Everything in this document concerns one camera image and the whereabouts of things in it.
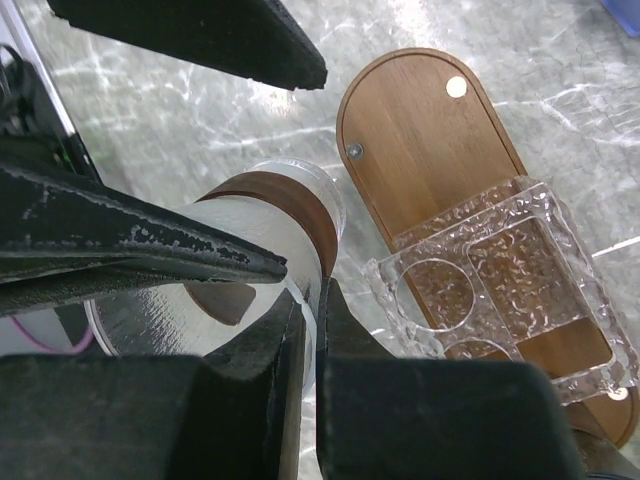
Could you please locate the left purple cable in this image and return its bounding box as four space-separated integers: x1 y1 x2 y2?
9 314 94 357

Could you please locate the clear textured plastic holder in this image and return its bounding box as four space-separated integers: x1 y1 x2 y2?
364 177 639 405

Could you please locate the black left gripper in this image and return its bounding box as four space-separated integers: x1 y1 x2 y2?
1 44 287 315

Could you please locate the dark glass cup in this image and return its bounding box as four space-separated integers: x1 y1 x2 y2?
570 415 639 480

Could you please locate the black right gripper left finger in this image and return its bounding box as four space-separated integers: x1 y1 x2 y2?
1 292 306 479

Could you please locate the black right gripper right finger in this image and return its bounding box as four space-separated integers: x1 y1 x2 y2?
316 278 585 479

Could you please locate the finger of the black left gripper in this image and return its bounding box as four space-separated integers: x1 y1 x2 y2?
48 0 328 91

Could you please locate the purple drawer box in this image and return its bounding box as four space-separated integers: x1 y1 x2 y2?
601 0 640 38

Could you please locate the brown wooden tray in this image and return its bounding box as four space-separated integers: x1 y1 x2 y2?
337 48 639 446

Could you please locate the frosted clear glass cup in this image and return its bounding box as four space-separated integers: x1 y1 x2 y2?
83 157 347 391

